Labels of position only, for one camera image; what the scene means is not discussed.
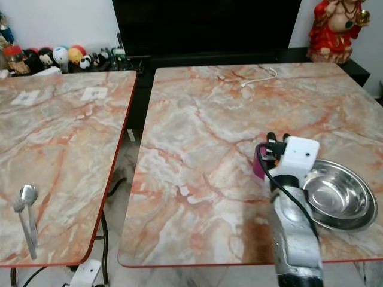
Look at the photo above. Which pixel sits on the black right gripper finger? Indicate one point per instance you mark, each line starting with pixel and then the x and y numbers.
pixel 285 137
pixel 271 137

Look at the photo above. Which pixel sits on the magenta plastic cup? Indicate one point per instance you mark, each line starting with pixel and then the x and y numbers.
pixel 257 164

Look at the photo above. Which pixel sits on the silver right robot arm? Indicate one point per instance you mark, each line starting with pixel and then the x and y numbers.
pixel 293 239

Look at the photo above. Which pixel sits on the stainless steel bowl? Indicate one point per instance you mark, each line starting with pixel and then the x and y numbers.
pixel 338 194

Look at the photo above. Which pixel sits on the white square sticker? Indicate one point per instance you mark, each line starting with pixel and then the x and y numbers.
pixel 26 97
pixel 94 93

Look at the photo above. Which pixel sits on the silver metal spoon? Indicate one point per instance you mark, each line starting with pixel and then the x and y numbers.
pixel 28 194

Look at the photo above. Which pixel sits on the red laughing buddha statue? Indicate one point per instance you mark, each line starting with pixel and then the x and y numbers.
pixel 335 33

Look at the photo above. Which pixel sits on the red capped toy figure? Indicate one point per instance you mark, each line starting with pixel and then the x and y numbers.
pixel 13 58

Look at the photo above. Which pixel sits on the black television screen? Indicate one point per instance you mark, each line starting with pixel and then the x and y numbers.
pixel 206 27

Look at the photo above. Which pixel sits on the black round toy figure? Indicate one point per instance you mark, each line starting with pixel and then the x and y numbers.
pixel 31 58

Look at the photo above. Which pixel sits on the blue standing figurine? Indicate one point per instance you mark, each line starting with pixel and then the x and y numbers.
pixel 6 28

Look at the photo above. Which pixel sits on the small white flat box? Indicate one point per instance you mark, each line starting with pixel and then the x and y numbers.
pixel 48 70

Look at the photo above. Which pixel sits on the large panda toy figure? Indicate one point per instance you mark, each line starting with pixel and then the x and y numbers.
pixel 45 57

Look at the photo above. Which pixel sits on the white blue round toy figure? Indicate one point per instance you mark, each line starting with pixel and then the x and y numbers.
pixel 60 55

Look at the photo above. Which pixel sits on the yellow red round toy figure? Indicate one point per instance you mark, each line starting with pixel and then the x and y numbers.
pixel 76 54

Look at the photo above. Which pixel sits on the small panda toy figure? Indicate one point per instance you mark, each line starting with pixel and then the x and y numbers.
pixel 85 61

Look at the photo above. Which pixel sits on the dark green toy set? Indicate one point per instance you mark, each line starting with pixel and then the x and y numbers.
pixel 114 60

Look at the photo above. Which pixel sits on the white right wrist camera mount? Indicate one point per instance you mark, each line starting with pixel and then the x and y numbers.
pixel 299 154

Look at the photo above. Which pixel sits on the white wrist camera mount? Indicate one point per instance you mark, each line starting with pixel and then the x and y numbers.
pixel 299 154
pixel 85 274

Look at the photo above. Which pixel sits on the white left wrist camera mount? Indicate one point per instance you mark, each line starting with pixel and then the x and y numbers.
pixel 85 274

